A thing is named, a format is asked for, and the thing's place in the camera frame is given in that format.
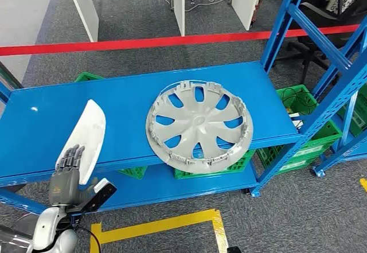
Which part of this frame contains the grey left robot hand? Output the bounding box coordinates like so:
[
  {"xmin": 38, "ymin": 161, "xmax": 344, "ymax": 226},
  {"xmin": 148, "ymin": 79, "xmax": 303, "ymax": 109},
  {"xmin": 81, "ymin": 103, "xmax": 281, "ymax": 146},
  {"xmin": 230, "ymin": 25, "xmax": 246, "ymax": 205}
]
[{"xmin": 48, "ymin": 145, "xmax": 100, "ymax": 209}]

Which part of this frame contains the white plastic car part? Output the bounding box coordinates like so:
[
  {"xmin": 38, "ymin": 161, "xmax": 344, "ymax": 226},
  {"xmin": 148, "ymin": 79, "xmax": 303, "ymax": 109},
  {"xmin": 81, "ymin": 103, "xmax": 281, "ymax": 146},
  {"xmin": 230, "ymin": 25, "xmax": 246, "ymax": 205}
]
[{"xmin": 55, "ymin": 99, "xmax": 106, "ymax": 186}]

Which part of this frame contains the blue metal shelf rack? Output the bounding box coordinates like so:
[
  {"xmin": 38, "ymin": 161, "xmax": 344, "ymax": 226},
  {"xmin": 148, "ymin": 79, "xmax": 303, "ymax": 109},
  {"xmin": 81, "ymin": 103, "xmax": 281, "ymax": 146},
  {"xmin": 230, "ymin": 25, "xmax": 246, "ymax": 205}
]
[
  {"xmin": 0, "ymin": 0, "xmax": 367, "ymax": 216},
  {"xmin": 312, "ymin": 88, "xmax": 367, "ymax": 178}
]

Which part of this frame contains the red barrier belt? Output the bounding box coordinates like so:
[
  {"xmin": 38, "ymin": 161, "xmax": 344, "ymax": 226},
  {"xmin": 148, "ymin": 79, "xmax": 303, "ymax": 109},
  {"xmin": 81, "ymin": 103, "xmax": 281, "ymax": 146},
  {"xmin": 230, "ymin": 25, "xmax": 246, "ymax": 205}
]
[{"xmin": 0, "ymin": 24, "xmax": 360, "ymax": 57}]

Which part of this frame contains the white office desk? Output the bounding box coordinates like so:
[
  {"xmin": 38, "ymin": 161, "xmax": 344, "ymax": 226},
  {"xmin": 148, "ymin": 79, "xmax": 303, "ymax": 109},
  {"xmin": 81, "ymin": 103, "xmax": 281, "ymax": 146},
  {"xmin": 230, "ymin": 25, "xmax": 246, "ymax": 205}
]
[
  {"xmin": 63, "ymin": 0, "xmax": 186, "ymax": 42},
  {"xmin": 230, "ymin": 0, "xmax": 263, "ymax": 31}
]

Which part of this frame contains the grey wheel hubcap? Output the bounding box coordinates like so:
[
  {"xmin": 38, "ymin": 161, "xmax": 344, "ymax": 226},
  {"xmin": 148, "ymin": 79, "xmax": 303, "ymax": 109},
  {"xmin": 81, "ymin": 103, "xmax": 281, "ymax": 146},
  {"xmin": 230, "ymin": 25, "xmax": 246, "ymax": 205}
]
[{"xmin": 146, "ymin": 79, "xmax": 254, "ymax": 175}]

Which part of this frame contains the small white box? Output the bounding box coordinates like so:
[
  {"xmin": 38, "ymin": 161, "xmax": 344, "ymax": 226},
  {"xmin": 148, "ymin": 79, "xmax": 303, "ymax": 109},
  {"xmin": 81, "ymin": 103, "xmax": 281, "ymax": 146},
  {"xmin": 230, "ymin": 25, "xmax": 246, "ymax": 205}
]
[{"xmin": 288, "ymin": 112, "xmax": 305, "ymax": 129}]

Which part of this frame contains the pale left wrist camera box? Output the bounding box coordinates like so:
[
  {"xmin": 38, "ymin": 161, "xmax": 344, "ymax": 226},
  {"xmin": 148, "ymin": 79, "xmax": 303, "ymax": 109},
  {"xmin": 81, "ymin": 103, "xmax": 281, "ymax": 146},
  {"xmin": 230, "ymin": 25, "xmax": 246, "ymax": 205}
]
[{"xmin": 67, "ymin": 178, "xmax": 118, "ymax": 217}]

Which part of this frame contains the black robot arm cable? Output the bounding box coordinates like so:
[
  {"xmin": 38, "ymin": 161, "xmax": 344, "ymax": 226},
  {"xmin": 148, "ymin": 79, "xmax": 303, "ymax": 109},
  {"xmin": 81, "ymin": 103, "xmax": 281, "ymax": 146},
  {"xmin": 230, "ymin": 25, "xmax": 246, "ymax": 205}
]
[{"xmin": 75, "ymin": 224, "xmax": 102, "ymax": 253}]

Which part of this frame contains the black coiled cable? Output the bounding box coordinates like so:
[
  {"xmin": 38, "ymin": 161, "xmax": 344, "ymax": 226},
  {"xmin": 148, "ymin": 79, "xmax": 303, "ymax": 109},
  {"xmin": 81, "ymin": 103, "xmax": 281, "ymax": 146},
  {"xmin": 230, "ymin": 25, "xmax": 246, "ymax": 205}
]
[{"xmin": 282, "ymin": 88, "xmax": 316, "ymax": 116}]

